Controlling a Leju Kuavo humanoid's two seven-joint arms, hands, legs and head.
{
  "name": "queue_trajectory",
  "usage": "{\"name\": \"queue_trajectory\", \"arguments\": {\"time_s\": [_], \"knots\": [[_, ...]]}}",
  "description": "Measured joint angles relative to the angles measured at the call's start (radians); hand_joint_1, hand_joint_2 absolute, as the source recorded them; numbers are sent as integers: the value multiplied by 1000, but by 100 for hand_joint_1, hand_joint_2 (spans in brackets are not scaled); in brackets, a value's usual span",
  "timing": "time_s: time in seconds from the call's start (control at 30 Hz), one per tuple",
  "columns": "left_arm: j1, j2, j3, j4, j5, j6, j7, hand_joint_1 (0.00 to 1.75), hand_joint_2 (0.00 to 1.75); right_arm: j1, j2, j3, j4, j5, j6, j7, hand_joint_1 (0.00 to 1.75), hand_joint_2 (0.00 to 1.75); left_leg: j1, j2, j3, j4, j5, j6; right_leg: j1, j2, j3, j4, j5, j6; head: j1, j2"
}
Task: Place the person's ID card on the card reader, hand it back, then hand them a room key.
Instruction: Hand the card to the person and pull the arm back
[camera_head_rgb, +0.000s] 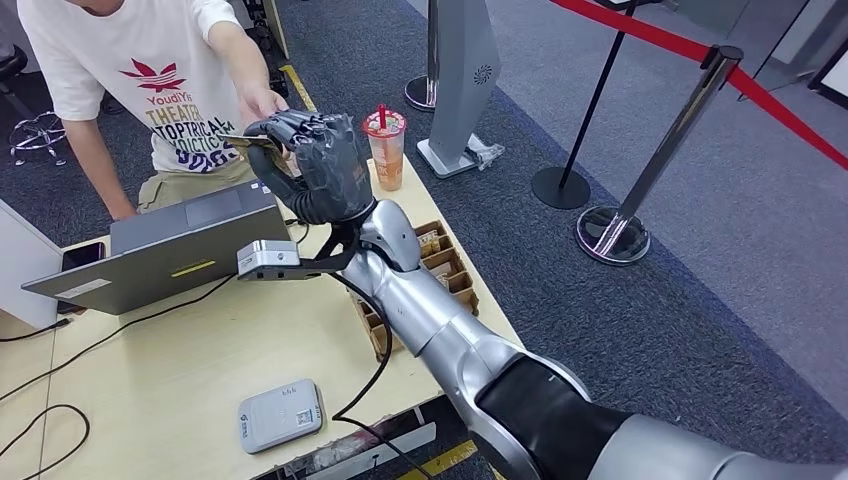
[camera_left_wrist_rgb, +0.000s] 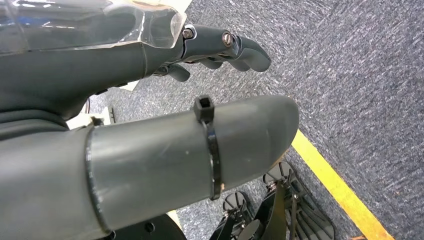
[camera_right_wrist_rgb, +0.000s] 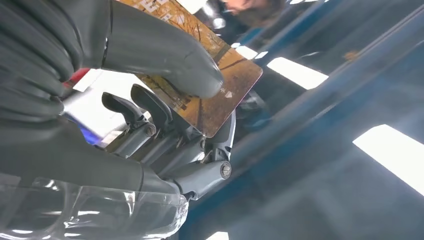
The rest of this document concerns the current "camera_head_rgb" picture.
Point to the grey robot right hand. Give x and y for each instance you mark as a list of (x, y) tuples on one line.
[(331, 172)]

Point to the gold ID card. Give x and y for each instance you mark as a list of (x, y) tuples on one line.
[(242, 140)]

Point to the gold hotel key card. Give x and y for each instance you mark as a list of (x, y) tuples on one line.
[(444, 281), (430, 246)]

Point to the brown cardboard card organizer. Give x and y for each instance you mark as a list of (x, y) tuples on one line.
[(457, 278)]

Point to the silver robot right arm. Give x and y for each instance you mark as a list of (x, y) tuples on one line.
[(411, 298)]

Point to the person's right forearm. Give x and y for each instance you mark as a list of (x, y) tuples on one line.
[(96, 166)]

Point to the person's left forearm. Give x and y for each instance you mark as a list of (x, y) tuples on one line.
[(242, 63)]

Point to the person's left hand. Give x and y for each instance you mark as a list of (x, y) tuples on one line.
[(262, 102)]

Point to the grey card reader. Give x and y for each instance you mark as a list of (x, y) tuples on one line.
[(278, 417)]

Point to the person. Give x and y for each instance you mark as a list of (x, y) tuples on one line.
[(99, 40)]

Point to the orange bubble tea cup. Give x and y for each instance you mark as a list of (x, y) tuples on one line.
[(389, 159)]

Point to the red straw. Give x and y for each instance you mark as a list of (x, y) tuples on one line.
[(381, 116)]

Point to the black wheeled stand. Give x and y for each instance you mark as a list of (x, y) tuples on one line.
[(278, 83)]

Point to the chrome stanchion behind kiosk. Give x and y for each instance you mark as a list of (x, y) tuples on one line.
[(418, 93)]

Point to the grey laptop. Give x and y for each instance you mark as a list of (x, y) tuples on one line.
[(199, 252)]

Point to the clear plastic bag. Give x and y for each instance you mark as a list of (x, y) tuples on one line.
[(487, 154)]

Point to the grey kiosk stand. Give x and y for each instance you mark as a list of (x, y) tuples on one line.
[(464, 66)]

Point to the black phone dark screen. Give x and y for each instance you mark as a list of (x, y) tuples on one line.
[(83, 255)]

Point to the white bar under desk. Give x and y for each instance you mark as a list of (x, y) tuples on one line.
[(397, 447)]

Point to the office chair chrome base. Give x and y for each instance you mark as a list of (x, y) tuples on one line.
[(36, 136)]

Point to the white cabinet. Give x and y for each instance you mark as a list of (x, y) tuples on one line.
[(23, 265)]

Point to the red barrier belt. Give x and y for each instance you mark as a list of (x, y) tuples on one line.
[(662, 36)]

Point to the black framed board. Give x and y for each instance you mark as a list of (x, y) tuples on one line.
[(838, 79)]

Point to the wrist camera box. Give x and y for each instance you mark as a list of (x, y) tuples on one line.
[(268, 258)]

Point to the black stanchion post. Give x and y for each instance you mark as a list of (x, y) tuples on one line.
[(560, 187)]

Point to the chrome stanchion post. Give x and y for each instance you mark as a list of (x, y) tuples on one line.
[(662, 152)]

